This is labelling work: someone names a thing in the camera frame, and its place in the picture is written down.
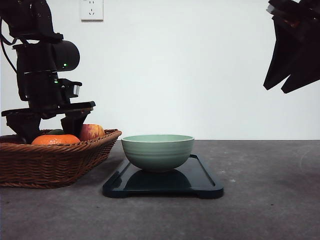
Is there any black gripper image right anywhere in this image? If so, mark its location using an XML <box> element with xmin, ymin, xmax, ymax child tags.
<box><xmin>263</xmin><ymin>0</ymin><xmax>320</xmax><ymax>94</ymax></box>

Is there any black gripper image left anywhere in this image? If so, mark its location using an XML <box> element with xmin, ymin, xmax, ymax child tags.
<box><xmin>1</xmin><ymin>71</ymin><xmax>96</xmax><ymax>144</ymax></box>

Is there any green ceramic bowl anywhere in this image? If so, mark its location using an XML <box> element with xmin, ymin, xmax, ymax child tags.
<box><xmin>121</xmin><ymin>134</ymin><xmax>195</xmax><ymax>172</ymax></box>

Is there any brown wicker basket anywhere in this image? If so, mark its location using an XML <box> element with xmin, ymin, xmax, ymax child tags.
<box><xmin>0</xmin><ymin>129</ymin><xmax>122</xmax><ymax>189</ymax></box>

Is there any dark green fruit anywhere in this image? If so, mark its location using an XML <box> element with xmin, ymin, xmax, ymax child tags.
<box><xmin>48</xmin><ymin>129</ymin><xmax>65</xmax><ymax>135</ymax></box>

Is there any orange tangerine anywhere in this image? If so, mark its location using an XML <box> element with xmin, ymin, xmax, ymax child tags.
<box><xmin>31</xmin><ymin>134</ymin><xmax>81</xmax><ymax>145</ymax></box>

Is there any dark purple fruit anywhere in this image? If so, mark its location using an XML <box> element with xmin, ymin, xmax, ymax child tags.
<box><xmin>0</xmin><ymin>134</ymin><xmax>27</xmax><ymax>145</ymax></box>

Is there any red yellow apple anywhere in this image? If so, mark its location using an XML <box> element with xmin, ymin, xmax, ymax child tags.
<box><xmin>80</xmin><ymin>123</ymin><xmax>105</xmax><ymax>141</ymax></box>

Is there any black rectangular tray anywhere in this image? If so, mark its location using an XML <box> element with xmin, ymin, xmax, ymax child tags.
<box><xmin>102</xmin><ymin>155</ymin><xmax>224</xmax><ymax>199</ymax></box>

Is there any black wrist camera image left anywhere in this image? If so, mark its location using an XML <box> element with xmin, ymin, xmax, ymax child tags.
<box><xmin>58</xmin><ymin>78</ymin><xmax>82</xmax><ymax>99</ymax></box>

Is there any white wall socket left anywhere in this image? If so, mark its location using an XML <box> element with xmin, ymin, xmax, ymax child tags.
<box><xmin>80</xmin><ymin>0</ymin><xmax>104</xmax><ymax>24</ymax></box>

